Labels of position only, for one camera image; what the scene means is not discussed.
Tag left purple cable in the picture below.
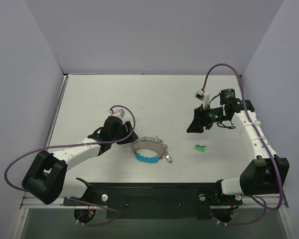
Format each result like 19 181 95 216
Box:
3 104 137 227

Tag purple cable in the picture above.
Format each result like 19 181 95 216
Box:
201 63 285 227
3 104 137 227

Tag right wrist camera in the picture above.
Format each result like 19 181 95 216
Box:
194 90 210 109

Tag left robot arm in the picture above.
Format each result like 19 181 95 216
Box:
21 116 138 205

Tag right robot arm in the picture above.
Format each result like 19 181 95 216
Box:
187 89 290 204

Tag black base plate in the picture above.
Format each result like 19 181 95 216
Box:
77 182 243 220

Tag aluminium frame rail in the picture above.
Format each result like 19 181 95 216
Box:
20 193 280 209

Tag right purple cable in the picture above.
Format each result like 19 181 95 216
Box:
201 63 285 227

